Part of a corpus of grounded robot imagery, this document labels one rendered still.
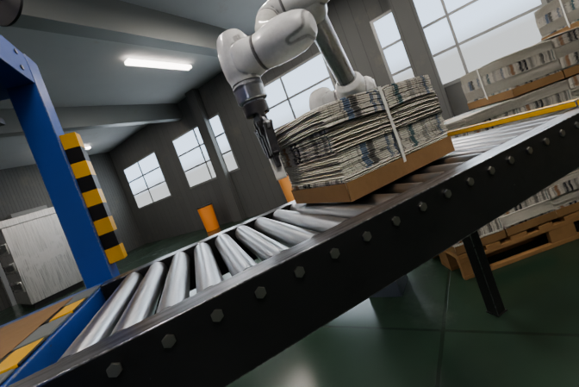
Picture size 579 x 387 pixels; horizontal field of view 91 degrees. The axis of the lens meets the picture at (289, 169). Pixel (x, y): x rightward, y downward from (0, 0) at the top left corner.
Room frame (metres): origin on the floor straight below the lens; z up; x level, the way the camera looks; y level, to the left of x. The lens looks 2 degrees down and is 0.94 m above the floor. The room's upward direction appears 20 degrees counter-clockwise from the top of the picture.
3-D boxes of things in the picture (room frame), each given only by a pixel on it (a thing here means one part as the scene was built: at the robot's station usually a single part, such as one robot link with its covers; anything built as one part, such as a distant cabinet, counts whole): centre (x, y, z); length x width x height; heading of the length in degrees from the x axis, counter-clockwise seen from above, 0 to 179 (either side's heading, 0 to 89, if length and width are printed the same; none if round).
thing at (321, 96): (1.72, -0.33, 1.17); 0.18 x 0.16 x 0.22; 66
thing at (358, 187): (0.78, -0.11, 0.83); 0.29 x 0.16 x 0.04; 25
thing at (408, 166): (0.83, -0.21, 0.83); 0.28 x 0.06 x 0.04; 25
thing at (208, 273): (0.65, 0.26, 0.77); 0.47 x 0.05 x 0.05; 20
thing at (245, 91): (0.85, 0.03, 1.16); 0.09 x 0.09 x 0.06
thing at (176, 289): (0.63, 0.32, 0.77); 0.47 x 0.05 x 0.05; 20
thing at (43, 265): (5.91, 5.63, 0.87); 1.35 x 1.08 x 1.74; 54
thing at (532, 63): (1.70, -1.39, 0.95); 0.38 x 0.29 x 0.23; 0
